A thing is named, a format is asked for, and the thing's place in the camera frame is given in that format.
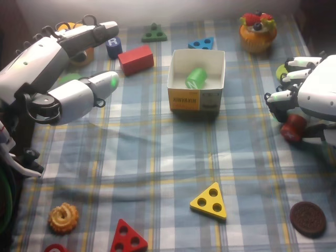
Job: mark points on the green round disc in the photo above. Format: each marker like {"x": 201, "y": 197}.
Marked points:
{"x": 279, "y": 72}

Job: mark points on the chocolate sandwich cookie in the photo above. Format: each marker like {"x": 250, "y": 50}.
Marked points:
{"x": 307, "y": 218}

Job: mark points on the swirl butter cookie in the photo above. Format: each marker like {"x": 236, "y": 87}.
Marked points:
{"x": 63, "y": 218}

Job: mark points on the blue triangle block with holes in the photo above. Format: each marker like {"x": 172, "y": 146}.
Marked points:
{"x": 200, "y": 44}

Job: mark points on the strawberry toy cupcake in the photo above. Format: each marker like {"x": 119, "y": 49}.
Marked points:
{"x": 258, "y": 36}

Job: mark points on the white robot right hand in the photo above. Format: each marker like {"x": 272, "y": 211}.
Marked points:
{"x": 319, "y": 89}

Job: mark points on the blue plaid tablecloth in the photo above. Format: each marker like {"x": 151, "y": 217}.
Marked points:
{"x": 157, "y": 157}

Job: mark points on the red triangle block with holes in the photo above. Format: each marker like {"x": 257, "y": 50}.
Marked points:
{"x": 126, "y": 240}

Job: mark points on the white paper box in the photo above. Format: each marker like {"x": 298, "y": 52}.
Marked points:
{"x": 197, "y": 102}

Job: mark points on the green triangle block with holes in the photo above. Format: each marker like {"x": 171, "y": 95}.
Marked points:
{"x": 154, "y": 36}

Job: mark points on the yellow toy cupcake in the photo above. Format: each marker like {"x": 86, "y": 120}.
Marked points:
{"x": 88, "y": 56}

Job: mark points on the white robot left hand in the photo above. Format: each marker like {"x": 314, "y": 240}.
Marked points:
{"x": 39, "y": 63}

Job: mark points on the green cylinder block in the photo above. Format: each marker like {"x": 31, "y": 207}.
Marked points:
{"x": 196, "y": 78}

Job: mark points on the red rectangular block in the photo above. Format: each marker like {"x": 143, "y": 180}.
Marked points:
{"x": 136, "y": 60}

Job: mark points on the blue cylinder block letter R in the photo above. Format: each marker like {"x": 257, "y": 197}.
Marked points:
{"x": 114, "y": 48}

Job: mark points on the red cylinder block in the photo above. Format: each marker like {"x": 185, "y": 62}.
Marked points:
{"x": 292, "y": 130}
{"x": 55, "y": 248}

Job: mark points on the yellow triangle block with holes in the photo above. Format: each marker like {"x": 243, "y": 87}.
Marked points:
{"x": 207, "y": 203}

